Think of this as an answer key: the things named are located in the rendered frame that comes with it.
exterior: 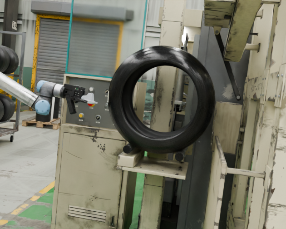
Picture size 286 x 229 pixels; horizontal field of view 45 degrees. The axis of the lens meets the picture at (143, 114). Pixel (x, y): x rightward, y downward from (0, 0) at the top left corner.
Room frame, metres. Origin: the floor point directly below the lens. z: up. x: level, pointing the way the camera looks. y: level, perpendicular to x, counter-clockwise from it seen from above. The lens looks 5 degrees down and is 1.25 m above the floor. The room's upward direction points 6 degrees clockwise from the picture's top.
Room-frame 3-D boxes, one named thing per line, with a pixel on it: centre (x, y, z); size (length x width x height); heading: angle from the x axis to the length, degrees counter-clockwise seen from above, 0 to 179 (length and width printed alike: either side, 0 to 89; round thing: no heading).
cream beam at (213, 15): (1.80, -0.37, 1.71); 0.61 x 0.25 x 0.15; 170
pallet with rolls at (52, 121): (8.46, 2.35, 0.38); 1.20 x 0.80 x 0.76; 2
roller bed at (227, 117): (2.12, -0.51, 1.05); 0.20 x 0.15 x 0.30; 170
